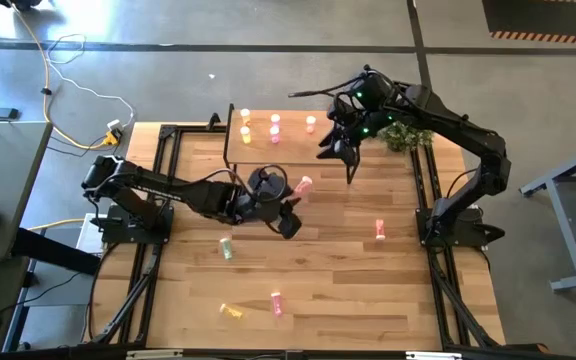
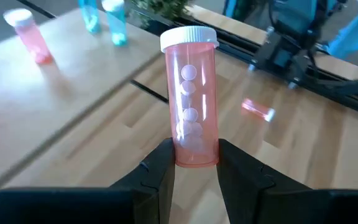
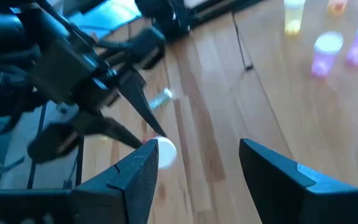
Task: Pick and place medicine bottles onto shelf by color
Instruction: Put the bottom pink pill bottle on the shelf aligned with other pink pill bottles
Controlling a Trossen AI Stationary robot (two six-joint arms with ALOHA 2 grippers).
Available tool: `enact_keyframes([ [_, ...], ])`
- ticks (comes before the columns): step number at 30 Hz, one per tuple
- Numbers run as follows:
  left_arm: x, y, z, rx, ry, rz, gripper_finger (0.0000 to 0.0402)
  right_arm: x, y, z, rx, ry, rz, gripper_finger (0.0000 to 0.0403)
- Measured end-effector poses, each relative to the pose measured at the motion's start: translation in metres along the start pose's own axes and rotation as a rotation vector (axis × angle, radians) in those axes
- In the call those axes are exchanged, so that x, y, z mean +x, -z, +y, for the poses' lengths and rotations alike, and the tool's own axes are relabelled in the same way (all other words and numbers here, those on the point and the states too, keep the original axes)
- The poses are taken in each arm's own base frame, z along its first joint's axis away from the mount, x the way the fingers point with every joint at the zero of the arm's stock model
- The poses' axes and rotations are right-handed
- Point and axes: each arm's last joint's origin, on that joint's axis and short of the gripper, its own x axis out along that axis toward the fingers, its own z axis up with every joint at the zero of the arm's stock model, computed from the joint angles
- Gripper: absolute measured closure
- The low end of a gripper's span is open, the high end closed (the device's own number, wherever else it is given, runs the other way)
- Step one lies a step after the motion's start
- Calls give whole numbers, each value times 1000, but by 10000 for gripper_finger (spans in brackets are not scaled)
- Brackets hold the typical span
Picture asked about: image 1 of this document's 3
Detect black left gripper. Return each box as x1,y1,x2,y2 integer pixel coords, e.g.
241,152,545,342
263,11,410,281
235,192,304,241

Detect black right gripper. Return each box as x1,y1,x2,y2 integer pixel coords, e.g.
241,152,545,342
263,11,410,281
315,92,372,169

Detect green potted plant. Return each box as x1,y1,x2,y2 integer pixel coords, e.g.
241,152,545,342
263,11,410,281
376,121,435,154

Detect black floor tape line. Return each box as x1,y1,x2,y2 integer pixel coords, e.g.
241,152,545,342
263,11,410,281
0,38,576,55

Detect black desk leg bar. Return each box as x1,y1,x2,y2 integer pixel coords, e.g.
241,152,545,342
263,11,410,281
10,227,102,276

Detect black mat hazard stripes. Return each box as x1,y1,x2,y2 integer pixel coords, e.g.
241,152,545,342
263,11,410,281
481,0,576,46

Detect grey desk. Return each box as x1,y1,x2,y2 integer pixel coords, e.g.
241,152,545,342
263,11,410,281
0,119,54,265

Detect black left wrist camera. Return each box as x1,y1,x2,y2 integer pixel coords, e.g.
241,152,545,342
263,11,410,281
247,167,283,201

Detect black rear frame bar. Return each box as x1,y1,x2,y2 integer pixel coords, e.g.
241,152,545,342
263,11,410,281
160,123,230,136

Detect silver bracket plate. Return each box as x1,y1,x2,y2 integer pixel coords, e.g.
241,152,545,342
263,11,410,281
405,350,464,360
126,349,184,360

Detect white cable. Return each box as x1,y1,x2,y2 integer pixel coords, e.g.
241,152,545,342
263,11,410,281
46,32,136,129

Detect yellow extension cable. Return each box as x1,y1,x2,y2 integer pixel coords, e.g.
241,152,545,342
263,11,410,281
26,217,87,232
5,0,119,151

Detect grey metal stand frame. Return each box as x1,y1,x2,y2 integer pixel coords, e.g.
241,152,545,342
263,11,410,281
517,141,576,294

